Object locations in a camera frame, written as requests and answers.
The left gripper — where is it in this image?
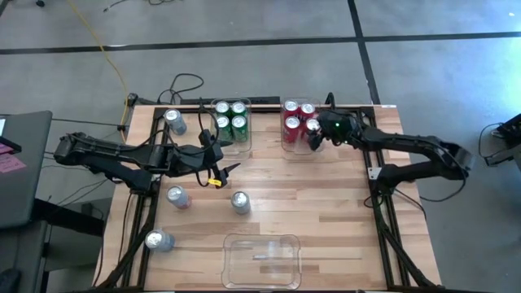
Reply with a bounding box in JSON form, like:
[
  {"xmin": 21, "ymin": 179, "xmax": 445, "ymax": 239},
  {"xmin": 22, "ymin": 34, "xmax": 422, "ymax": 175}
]
[{"xmin": 162, "ymin": 139, "xmax": 242, "ymax": 188}]

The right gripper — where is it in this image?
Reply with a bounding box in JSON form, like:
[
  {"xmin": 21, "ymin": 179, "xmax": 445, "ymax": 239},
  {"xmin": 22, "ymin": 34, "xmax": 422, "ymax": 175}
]
[{"xmin": 308, "ymin": 109, "xmax": 366, "ymax": 152}]

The red Fanta strawberry can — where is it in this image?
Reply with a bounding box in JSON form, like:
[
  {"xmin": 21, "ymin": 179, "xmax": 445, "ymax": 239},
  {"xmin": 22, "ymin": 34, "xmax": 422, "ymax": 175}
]
[
  {"xmin": 283, "ymin": 99, "xmax": 300, "ymax": 119},
  {"xmin": 303, "ymin": 117, "xmax": 322, "ymax": 142},
  {"xmin": 283, "ymin": 116, "xmax": 301, "ymax": 144},
  {"xmin": 300, "ymin": 103, "xmax": 317, "ymax": 121}
]

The clear plastic bin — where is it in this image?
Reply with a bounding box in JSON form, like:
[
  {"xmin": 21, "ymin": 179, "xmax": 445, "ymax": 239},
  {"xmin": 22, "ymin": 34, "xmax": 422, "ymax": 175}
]
[
  {"xmin": 280, "ymin": 97, "xmax": 326, "ymax": 158},
  {"xmin": 221, "ymin": 234, "xmax": 303, "ymax": 291},
  {"xmin": 210, "ymin": 97, "xmax": 252, "ymax": 158}
]

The blue Spindrift lemon can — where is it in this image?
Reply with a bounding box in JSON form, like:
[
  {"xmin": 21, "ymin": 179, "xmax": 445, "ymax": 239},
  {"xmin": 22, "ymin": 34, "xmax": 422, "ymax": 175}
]
[
  {"xmin": 144, "ymin": 229, "xmax": 176, "ymax": 252},
  {"xmin": 163, "ymin": 108, "xmax": 188, "ymax": 136},
  {"xmin": 230, "ymin": 190, "xmax": 252, "ymax": 216}
]

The orange Spindrift can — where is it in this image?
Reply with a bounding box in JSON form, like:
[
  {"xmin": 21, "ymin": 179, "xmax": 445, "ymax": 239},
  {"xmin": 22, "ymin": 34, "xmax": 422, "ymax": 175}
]
[{"xmin": 165, "ymin": 185, "xmax": 192, "ymax": 210}]

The black floor device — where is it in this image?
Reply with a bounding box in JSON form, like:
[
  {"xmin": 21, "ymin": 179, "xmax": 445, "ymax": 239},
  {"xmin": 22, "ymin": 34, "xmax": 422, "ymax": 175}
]
[{"xmin": 484, "ymin": 112, "xmax": 521, "ymax": 168}]

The dark grey desk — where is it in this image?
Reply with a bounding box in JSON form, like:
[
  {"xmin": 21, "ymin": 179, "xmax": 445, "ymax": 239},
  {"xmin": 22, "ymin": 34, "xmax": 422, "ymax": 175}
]
[{"xmin": 0, "ymin": 110, "xmax": 54, "ymax": 229}]

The pink sticky note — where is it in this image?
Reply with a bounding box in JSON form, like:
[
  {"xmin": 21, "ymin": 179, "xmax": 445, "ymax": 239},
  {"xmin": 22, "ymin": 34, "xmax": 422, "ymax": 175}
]
[{"xmin": 0, "ymin": 142, "xmax": 28, "ymax": 174}]

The black tablet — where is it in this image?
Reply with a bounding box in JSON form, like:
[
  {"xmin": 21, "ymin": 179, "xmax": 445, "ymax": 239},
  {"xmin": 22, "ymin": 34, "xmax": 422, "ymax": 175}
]
[{"xmin": 0, "ymin": 117, "xmax": 22, "ymax": 155}]

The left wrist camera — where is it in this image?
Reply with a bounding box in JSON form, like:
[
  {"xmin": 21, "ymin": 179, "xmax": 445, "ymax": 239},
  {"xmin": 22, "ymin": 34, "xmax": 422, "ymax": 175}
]
[{"xmin": 199, "ymin": 129, "xmax": 216, "ymax": 148}]

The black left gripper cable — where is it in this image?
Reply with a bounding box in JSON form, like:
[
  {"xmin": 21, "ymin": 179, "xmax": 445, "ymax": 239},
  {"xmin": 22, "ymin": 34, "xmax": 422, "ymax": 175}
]
[{"xmin": 197, "ymin": 101, "xmax": 217, "ymax": 188}]

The black aluminium table frame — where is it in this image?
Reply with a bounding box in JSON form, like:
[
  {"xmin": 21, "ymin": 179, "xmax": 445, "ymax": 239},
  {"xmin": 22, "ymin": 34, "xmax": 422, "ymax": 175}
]
[{"xmin": 95, "ymin": 104, "xmax": 439, "ymax": 292}]

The black floor cable loop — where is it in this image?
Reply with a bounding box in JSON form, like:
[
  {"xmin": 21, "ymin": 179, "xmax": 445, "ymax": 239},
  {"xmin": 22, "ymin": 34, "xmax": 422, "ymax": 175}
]
[{"xmin": 156, "ymin": 72, "xmax": 204, "ymax": 105}]

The black right arm base cable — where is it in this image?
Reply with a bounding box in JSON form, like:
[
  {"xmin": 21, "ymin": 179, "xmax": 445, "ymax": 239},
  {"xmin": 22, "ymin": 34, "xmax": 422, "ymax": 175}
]
[{"xmin": 418, "ymin": 178, "xmax": 469, "ymax": 203}]

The yellow cable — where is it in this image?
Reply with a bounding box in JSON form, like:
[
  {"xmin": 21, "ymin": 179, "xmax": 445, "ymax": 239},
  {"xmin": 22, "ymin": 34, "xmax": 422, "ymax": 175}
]
[{"xmin": 67, "ymin": 0, "xmax": 129, "ymax": 143}]

